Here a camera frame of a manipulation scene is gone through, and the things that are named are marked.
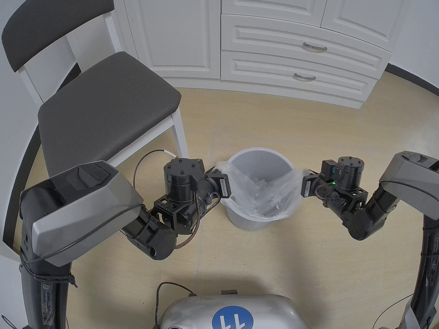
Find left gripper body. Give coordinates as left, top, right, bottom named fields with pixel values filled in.
left=198, top=168, right=234, bottom=205

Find black cable with white sleeve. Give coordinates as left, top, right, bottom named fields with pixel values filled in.
left=133, top=148, right=180, bottom=191

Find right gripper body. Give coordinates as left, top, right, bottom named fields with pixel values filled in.
left=300, top=172, right=336, bottom=203

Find white chair dark grey cushions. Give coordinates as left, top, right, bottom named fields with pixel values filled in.
left=2, top=0, right=189, bottom=191

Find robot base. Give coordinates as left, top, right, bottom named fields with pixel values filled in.
left=156, top=293, right=311, bottom=329

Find pale grey trash bin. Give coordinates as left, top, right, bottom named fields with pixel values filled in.
left=225, top=147, right=299, bottom=231

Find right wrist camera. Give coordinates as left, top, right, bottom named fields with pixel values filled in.
left=321, top=159, right=340, bottom=181

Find clear plastic bag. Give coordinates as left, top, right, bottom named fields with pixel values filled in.
left=214, top=161, right=310, bottom=220

